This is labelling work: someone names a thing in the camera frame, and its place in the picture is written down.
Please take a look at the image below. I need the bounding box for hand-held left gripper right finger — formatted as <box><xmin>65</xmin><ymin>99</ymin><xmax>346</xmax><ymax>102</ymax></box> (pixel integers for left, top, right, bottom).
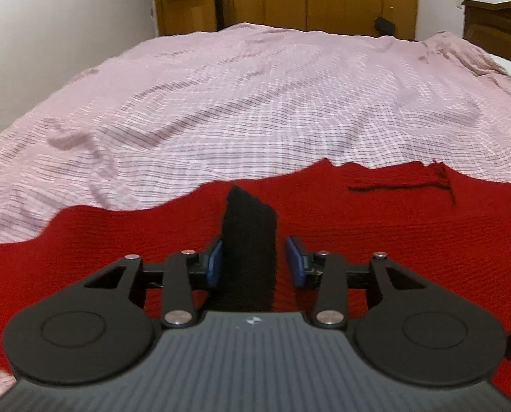
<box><xmin>285</xmin><ymin>235</ymin><xmax>428</xmax><ymax>330</ymax></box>

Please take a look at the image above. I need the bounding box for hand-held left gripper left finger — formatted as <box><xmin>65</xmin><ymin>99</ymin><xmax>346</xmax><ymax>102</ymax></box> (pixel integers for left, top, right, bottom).
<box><xmin>82</xmin><ymin>238</ymin><xmax>225</xmax><ymax>328</ymax></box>

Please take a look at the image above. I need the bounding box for black fuzzy cloth strip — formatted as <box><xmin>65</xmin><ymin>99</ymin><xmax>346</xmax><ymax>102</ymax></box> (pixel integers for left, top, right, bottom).
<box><xmin>220</xmin><ymin>186</ymin><xmax>278</xmax><ymax>312</ymax></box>

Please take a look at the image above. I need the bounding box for pink checked bed sheet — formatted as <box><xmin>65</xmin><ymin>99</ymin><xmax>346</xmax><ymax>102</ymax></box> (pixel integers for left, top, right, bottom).
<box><xmin>0</xmin><ymin>23</ymin><xmax>511</xmax><ymax>398</ymax></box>

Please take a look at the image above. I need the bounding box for dark wooden headboard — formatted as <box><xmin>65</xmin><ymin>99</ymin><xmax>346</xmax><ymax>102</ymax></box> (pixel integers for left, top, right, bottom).
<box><xmin>461</xmin><ymin>0</ymin><xmax>511</xmax><ymax>73</ymax></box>

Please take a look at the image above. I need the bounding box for black wardrobe handle object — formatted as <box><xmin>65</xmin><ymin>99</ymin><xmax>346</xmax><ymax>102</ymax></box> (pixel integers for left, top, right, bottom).
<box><xmin>375</xmin><ymin>16</ymin><xmax>397</xmax><ymax>37</ymax></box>

